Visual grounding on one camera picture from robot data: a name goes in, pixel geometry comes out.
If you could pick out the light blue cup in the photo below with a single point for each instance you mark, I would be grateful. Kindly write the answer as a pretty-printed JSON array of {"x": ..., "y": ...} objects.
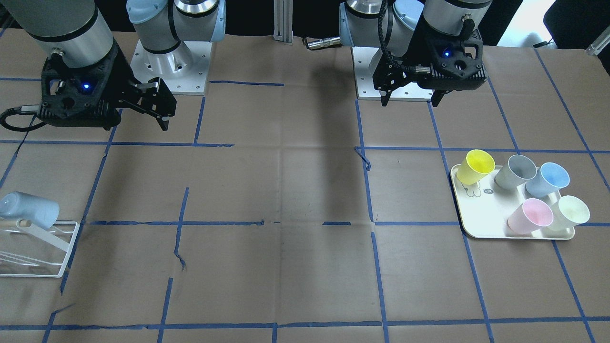
[{"x": 42, "y": 212}]

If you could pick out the pale green cup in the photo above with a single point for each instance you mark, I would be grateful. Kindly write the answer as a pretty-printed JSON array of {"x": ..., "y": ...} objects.
[{"x": 568, "y": 212}]

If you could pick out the cream plastic tray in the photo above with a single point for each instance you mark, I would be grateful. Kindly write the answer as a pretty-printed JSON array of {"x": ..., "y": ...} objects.
[{"x": 484, "y": 209}]

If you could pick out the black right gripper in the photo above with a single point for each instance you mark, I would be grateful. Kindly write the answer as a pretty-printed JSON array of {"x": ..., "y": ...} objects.
[{"x": 121, "y": 71}]

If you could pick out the pink cup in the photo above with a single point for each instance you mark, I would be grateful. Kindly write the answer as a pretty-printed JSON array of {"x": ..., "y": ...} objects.
[{"x": 533, "y": 214}]

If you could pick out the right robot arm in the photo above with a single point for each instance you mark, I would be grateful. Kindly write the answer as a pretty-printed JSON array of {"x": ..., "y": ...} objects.
[{"x": 77, "y": 30}]

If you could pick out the grey cup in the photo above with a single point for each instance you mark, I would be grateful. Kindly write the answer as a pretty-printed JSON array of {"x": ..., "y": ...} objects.
[{"x": 518, "y": 170}]

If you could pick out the white wire cup rack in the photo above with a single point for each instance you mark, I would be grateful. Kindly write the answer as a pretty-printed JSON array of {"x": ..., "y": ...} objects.
[{"x": 27, "y": 250}]

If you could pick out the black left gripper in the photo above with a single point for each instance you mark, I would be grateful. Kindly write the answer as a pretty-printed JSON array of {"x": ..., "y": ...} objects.
[{"x": 406, "y": 56}]

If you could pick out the yellow cup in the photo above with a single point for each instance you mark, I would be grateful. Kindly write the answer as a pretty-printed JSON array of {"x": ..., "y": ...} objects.
[{"x": 476, "y": 165}]

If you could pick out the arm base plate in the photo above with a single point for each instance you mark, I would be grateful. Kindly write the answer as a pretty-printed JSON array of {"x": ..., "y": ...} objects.
[
  {"x": 365, "y": 61},
  {"x": 184, "y": 70}
]

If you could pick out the aluminium frame post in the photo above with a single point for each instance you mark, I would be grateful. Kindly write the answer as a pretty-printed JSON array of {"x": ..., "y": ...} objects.
[{"x": 283, "y": 21}]

